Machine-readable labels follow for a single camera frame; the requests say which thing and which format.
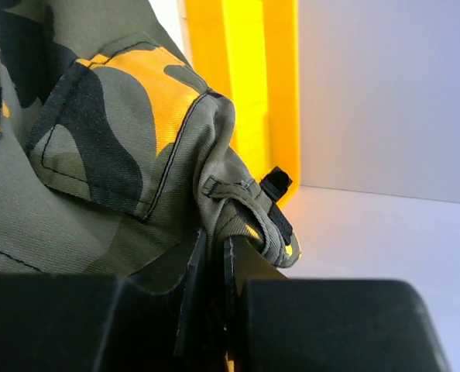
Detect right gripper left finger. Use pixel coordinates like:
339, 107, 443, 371
0, 229, 206, 371

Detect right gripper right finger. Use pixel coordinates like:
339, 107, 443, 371
224, 236, 450, 371

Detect yellow plastic tray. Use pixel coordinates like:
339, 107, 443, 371
183, 0, 300, 207

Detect olive yellow camouflage trousers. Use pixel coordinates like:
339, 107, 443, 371
0, 1, 300, 276

